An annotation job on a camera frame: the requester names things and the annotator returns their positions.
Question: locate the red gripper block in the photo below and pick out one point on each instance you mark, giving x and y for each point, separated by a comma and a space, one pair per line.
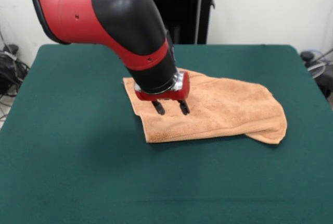
179, 91

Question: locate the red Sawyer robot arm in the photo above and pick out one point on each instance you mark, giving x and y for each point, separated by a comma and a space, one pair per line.
117, 26

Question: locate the tan terry towel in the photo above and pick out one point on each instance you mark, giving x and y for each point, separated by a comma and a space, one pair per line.
221, 109

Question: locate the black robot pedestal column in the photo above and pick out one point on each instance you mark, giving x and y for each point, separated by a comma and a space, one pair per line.
187, 7

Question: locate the dark green table cloth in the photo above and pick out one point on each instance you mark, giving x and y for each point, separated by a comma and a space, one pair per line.
65, 156

